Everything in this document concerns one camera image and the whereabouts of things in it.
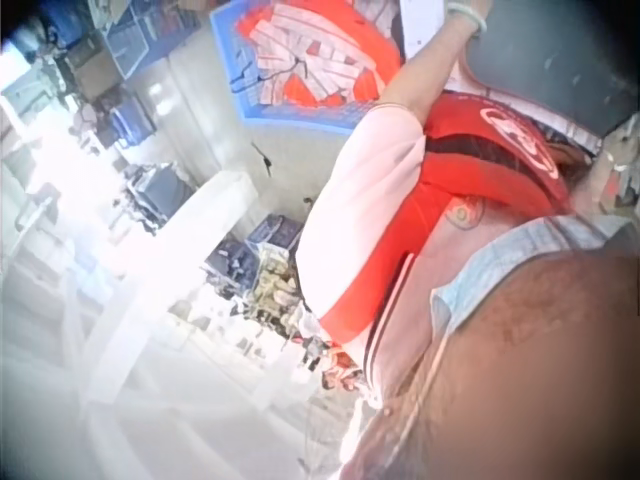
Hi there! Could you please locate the white table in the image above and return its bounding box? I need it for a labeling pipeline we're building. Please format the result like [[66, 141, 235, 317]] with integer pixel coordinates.
[[77, 169, 259, 409]]

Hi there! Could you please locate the white paper sheet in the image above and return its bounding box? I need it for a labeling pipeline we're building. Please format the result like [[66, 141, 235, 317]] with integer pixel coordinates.
[[401, 0, 454, 64]]

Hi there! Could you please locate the dark blue box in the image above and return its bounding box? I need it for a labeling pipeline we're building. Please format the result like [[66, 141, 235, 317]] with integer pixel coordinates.
[[245, 213, 305, 251]]

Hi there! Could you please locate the black machine on table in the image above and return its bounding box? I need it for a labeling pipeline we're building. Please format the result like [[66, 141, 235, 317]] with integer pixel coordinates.
[[122, 162, 196, 234]]

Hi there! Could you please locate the blue plastic crate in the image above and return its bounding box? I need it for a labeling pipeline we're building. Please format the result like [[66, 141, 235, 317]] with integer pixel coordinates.
[[208, 0, 407, 136]]

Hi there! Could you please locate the blue shelf rack with goods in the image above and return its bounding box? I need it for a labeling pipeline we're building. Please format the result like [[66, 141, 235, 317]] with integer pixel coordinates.
[[29, 0, 211, 151]]

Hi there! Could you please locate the pale green bangle bracelet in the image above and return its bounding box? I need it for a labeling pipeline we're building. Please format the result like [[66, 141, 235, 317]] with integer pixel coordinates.
[[446, 2, 489, 37]]

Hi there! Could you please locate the dark grey table board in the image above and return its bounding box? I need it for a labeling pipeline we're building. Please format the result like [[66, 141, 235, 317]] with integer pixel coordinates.
[[457, 0, 640, 154]]

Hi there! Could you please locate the person's left hand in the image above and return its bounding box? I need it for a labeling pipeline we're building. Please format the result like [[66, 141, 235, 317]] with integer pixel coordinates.
[[452, 0, 496, 19]]

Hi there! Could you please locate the heap of red white packets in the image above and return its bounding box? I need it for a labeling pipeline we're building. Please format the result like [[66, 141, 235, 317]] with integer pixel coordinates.
[[234, 0, 404, 109]]

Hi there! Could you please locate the basket of pale goods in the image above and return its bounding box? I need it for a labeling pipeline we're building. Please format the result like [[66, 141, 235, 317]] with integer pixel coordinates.
[[249, 244, 307, 326]]

